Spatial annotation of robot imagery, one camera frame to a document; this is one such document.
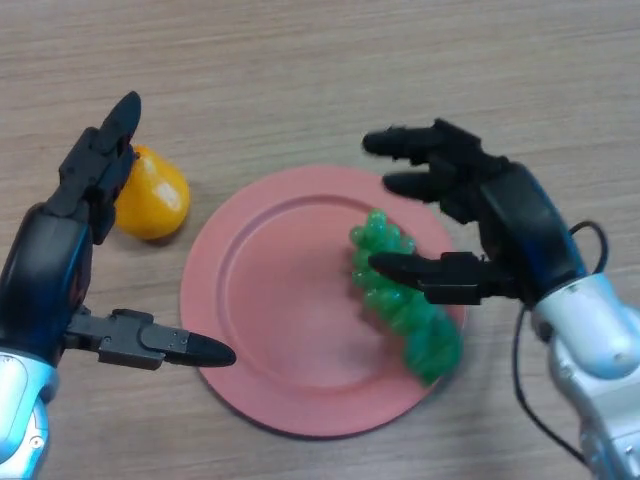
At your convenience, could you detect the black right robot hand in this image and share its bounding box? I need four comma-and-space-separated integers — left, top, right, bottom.
362, 118, 590, 309

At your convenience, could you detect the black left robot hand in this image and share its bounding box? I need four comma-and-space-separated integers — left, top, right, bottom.
0, 90, 238, 371

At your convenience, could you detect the green grape bunch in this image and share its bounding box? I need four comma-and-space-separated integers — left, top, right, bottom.
348, 209, 463, 388

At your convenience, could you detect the pink round plate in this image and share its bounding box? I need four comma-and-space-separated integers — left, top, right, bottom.
179, 165, 467, 439

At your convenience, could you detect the yellow pear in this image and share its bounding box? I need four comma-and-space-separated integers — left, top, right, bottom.
114, 144, 192, 241

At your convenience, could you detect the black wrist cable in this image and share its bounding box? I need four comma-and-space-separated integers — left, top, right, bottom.
511, 220, 610, 466

